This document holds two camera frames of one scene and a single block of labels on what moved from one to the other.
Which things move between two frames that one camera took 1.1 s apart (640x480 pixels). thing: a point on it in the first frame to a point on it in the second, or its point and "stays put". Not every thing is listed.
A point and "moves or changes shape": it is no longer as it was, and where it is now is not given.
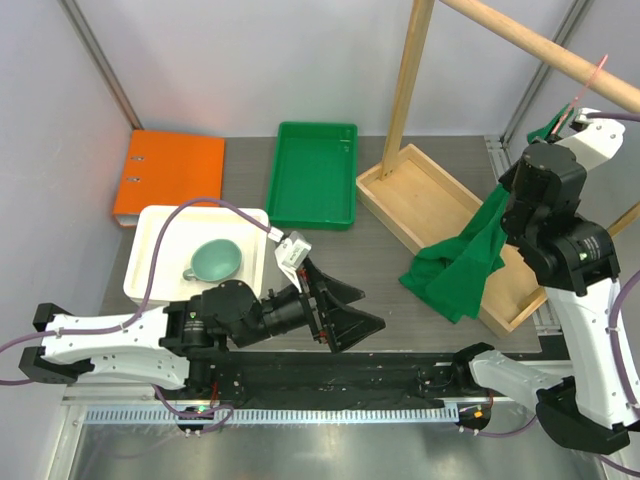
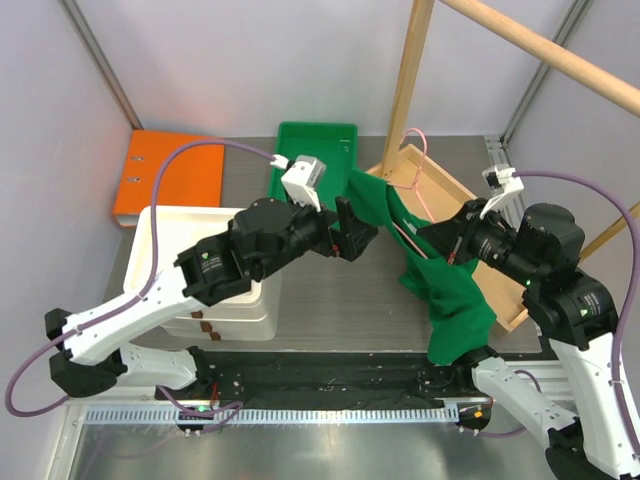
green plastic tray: [313, 176] stays put
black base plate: [335, 380] stays put
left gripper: [343, 326] to [353, 237]
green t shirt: [454, 273] moves or changes shape
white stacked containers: [188, 229] stays put
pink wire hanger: [575, 100] to [414, 188]
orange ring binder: [168, 169] stays put
